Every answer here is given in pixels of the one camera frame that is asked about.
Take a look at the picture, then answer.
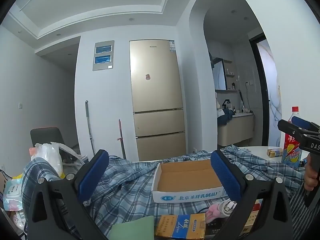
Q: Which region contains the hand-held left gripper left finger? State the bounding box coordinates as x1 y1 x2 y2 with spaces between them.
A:
27 149 110 240

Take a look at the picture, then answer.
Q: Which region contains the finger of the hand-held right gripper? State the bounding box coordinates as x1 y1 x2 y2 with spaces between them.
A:
291 116 320 133
277 119 308 143

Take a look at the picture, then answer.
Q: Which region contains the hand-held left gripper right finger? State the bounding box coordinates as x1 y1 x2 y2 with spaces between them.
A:
210 149 293 240

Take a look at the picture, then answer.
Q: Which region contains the white charger cable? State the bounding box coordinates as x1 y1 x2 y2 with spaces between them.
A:
217 198 238 218

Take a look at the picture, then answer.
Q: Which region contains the pink and white bunny plush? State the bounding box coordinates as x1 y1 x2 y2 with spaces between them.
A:
205 204 225 222

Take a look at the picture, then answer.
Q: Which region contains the cardboard box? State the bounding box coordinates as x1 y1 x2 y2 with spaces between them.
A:
151 159 228 203

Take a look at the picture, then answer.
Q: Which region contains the green pad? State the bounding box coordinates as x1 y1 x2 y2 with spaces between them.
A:
107 215 155 240

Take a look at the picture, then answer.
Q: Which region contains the person's right hand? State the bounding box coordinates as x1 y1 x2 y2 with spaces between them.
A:
304 165 320 189

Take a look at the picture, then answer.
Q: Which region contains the red soda bottle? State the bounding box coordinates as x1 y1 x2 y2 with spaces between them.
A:
281 106 302 168

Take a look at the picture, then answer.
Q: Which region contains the blue plaid shirt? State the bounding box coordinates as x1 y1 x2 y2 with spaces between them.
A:
21 145 308 230

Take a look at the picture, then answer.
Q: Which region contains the patterned glass door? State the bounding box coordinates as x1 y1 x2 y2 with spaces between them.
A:
250 34 283 147

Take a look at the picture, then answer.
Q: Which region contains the red broom stick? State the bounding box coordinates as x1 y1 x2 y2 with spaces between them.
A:
117 119 127 160

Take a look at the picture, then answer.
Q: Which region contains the white plastic bag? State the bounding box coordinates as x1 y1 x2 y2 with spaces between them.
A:
30 142 85 178

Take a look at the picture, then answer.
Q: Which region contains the beige vanity cabinet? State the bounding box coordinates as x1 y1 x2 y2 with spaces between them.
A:
217 112 254 147

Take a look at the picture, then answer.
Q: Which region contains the dark clothes pile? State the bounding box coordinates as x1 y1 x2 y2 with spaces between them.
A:
217 108 235 125

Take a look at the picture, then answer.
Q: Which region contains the dark chair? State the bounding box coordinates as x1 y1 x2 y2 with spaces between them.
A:
30 127 65 148

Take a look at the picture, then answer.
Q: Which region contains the yellow and blue carton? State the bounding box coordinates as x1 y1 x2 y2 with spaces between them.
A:
154 213 207 239

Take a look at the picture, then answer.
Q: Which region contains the grey striped cloth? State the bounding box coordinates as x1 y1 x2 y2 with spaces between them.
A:
287 187 320 240

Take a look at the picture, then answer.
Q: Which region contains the wet wipes pack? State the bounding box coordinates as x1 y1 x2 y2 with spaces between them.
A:
2 175 25 212

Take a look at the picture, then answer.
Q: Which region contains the bathroom mirror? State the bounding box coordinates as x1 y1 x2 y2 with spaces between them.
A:
212 58 227 90

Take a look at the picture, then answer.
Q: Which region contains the gold refrigerator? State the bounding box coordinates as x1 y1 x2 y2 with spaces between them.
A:
129 39 187 162

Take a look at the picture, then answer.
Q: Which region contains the grey electrical panel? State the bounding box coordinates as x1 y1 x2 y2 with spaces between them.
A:
92 40 115 71

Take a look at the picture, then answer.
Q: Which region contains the mop handle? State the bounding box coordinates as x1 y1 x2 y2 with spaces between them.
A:
85 100 96 157

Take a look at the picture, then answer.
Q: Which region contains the bathroom wall shelf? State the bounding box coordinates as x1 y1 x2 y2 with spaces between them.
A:
224 59 237 77

